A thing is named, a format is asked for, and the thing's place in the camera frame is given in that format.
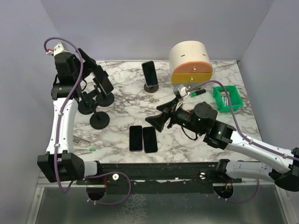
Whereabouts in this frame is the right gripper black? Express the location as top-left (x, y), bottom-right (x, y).
top-left (145, 97), bottom-right (204, 135)

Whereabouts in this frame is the purple smartphone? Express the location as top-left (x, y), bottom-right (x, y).
top-left (129, 126), bottom-right (142, 152)

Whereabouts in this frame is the tall black smartphone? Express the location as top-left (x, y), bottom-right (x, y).
top-left (142, 127), bottom-right (158, 154)

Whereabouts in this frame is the black phone stand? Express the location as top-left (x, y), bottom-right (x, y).
top-left (78, 91), bottom-right (97, 115)
top-left (83, 92), bottom-right (110, 130)
top-left (93, 77), bottom-right (114, 107)

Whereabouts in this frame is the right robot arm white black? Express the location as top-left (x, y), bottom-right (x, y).
top-left (145, 98), bottom-right (299, 192)

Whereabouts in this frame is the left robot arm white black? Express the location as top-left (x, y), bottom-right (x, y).
top-left (37, 42), bottom-right (103, 184)

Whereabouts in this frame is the black smartphone on wooden stand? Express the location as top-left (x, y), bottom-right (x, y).
top-left (142, 61), bottom-right (158, 87)

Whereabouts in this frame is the green highlighter marker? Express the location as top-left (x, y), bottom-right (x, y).
top-left (190, 89), bottom-right (206, 98)

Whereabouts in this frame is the cream drawer cabinet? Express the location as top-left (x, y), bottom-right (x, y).
top-left (169, 41), bottom-right (213, 87)

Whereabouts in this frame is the green plastic bin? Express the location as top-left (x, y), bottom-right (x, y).
top-left (213, 85), bottom-right (243, 113)

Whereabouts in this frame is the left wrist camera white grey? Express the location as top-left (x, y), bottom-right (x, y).
top-left (46, 42), bottom-right (69, 57)

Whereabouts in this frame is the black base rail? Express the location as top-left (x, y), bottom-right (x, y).
top-left (77, 159), bottom-right (230, 195)

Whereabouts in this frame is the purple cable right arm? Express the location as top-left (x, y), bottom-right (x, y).
top-left (186, 80), bottom-right (299, 161)

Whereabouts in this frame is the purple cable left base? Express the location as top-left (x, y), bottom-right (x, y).
top-left (80, 172), bottom-right (132, 206)

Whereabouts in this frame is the purple cable base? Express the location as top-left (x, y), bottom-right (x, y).
top-left (217, 179), bottom-right (260, 203)
top-left (80, 172), bottom-right (132, 206)

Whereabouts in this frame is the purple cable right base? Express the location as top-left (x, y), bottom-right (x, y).
top-left (217, 179), bottom-right (260, 203)

